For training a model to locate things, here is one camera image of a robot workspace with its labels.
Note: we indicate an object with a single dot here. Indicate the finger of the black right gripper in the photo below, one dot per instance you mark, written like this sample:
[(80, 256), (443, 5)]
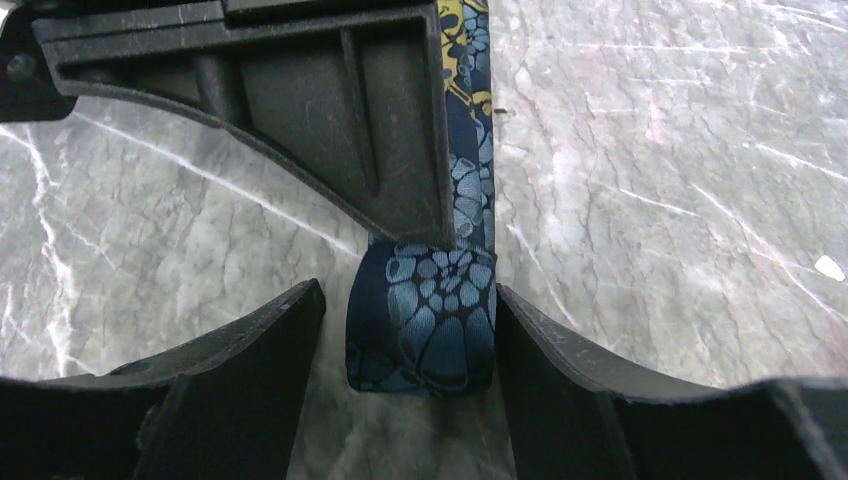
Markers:
[(345, 95)]

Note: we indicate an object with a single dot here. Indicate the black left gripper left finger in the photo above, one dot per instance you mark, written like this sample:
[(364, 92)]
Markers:
[(225, 405)]

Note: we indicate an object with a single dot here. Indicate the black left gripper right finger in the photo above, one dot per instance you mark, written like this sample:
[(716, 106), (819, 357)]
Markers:
[(576, 410)]

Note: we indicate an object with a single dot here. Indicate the dark blue patterned tie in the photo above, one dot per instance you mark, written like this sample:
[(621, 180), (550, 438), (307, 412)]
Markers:
[(420, 319)]

